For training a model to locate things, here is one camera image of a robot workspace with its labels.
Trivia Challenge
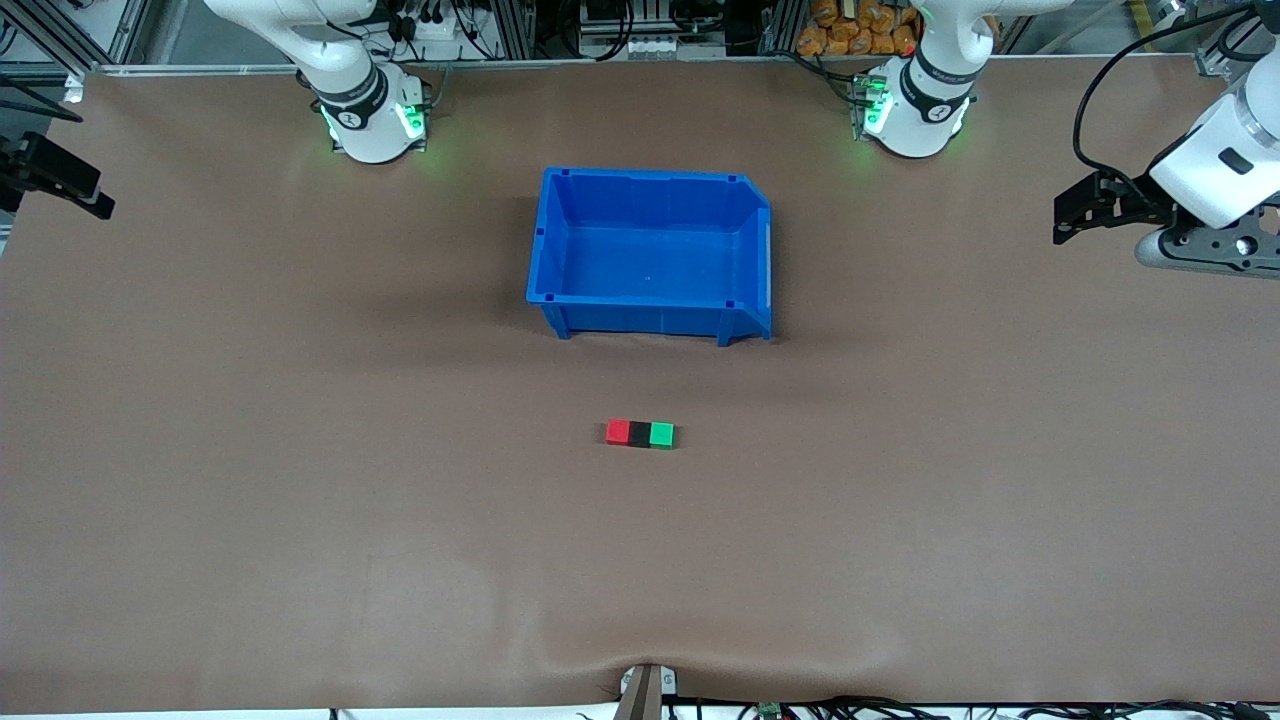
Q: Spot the pile of orange items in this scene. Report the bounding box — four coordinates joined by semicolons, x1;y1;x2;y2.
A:
797;0;921;58

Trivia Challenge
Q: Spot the white power strip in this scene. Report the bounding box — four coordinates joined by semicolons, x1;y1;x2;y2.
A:
405;0;471;41

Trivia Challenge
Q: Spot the brown table mat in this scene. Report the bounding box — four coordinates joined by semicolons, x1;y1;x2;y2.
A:
0;62;1280;713

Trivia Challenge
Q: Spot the blue plastic storage bin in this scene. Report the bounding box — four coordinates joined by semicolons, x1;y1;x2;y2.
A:
526;167;774;347

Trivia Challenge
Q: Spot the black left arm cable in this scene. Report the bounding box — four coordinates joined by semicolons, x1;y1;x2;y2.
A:
1073;3;1280;196

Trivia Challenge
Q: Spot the metal table edge bracket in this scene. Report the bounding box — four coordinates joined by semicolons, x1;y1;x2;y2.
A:
618;663;678;720

